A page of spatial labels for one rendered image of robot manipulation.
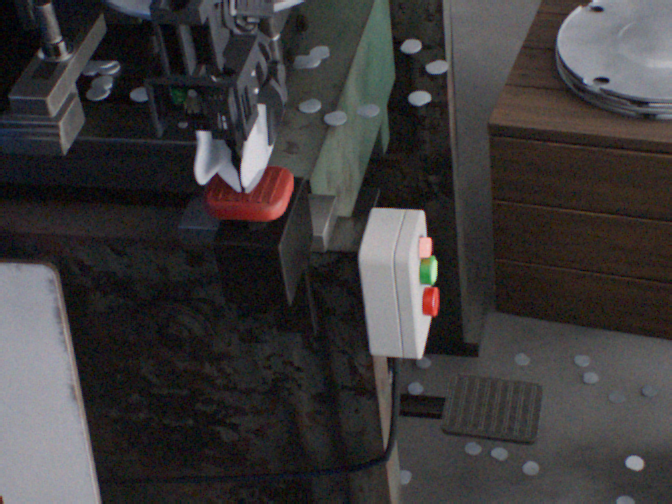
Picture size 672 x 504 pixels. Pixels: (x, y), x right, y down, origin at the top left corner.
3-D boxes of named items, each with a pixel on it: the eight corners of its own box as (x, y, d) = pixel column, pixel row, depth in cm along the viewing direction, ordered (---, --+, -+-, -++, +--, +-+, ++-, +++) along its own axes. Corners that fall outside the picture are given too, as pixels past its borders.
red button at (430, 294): (439, 302, 130) (438, 281, 128) (435, 322, 128) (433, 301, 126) (427, 301, 130) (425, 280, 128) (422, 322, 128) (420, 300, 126)
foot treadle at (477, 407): (543, 409, 177) (544, 382, 173) (535, 469, 170) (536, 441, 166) (117, 360, 189) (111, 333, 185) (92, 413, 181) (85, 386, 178)
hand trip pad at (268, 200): (307, 233, 117) (296, 163, 112) (291, 279, 113) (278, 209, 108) (230, 228, 119) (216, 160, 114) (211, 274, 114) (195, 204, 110)
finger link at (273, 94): (231, 147, 107) (213, 53, 101) (237, 133, 108) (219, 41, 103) (288, 149, 106) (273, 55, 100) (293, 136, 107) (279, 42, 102)
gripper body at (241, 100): (154, 144, 101) (119, 1, 93) (187, 80, 107) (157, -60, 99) (253, 149, 99) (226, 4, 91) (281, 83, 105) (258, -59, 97)
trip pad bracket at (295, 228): (329, 326, 130) (304, 164, 117) (306, 400, 123) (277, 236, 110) (269, 321, 131) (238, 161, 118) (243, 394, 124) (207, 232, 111)
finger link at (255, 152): (229, 227, 107) (210, 132, 101) (248, 181, 111) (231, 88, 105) (266, 229, 106) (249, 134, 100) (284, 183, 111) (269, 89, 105)
